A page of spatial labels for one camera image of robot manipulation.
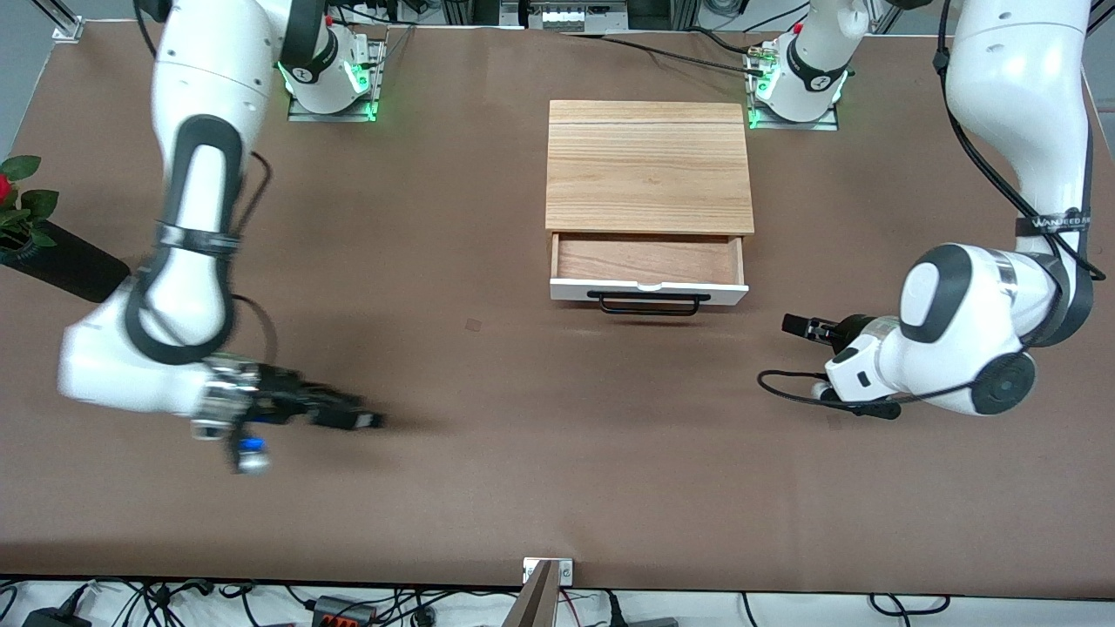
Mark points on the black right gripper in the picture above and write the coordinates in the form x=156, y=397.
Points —
x=286, y=402

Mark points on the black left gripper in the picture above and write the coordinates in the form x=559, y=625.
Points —
x=847, y=333

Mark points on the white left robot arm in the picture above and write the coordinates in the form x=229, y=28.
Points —
x=1019, y=87

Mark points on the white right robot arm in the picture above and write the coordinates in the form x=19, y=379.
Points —
x=205, y=70

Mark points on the light wooden drawer cabinet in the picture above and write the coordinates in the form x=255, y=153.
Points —
x=649, y=165

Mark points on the black and red power strip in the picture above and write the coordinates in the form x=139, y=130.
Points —
x=344, y=614

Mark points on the black ribbed vase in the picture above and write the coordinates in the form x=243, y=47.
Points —
x=74, y=266

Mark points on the black power adapter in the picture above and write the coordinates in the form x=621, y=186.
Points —
x=52, y=620

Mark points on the red rose with leaves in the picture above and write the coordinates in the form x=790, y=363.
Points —
x=39, y=203

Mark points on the white power strip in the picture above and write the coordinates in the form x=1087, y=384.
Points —
x=571, y=16

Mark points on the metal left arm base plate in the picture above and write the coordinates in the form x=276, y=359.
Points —
x=819, y=125

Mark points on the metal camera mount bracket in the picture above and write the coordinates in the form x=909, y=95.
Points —
x=547, y=601

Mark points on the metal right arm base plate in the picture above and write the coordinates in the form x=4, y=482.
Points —
x=331, y=117

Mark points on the metal table corner bracket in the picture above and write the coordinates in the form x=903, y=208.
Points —
x=68, y=28

